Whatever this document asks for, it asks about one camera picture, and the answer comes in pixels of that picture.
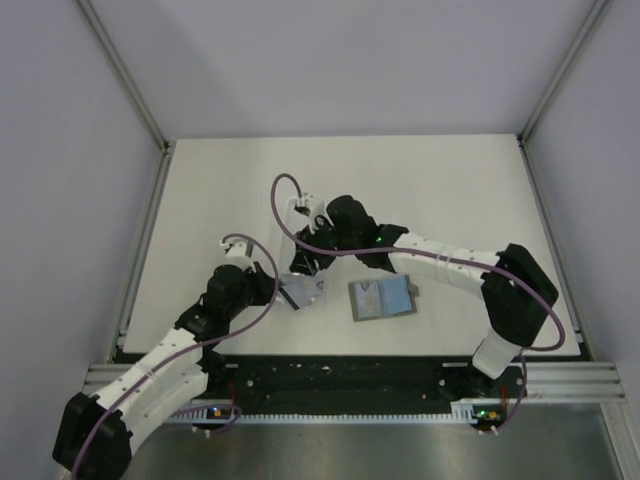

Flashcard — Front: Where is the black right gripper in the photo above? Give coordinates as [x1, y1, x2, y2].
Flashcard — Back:
[291, 216, 360, 277]

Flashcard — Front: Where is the grey card holder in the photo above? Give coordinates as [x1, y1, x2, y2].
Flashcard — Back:
[348, 275, 420, 322]

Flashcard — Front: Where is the white plastic basket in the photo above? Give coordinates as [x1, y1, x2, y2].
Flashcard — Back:
[274, 225, 324, 308]

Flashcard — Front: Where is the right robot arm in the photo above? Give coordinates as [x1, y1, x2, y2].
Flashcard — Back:
[290, 194, 559, 396]

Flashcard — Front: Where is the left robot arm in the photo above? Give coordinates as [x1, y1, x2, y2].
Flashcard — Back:
[52, 262, 280, 479]

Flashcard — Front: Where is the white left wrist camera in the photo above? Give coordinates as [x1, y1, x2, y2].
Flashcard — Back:
[220, 239, 254, 271]

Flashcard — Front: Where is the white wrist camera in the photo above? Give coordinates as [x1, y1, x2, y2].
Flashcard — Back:
[287, 193, 329, 234]
[220, 239, 254, 271]

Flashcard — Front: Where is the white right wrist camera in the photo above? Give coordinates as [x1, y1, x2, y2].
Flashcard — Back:
[287, 193, 329, 234]

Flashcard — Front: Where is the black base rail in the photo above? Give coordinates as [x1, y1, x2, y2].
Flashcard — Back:
[168, 352, 532, 416]

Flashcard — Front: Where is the right aluminium frame post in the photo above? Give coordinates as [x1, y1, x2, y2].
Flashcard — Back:
[517, 0, 613, 148]

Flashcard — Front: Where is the aluminium frame post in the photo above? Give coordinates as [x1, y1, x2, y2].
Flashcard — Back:
[73, 0, 170, 152]
[517, 0, 613, 148]

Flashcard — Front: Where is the white slotted cable duct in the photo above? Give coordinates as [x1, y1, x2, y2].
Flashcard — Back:
[164, 402, 505, 427]

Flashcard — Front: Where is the left aluminium frame post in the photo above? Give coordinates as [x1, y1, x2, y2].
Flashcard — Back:
[73, 0, 170, 152]

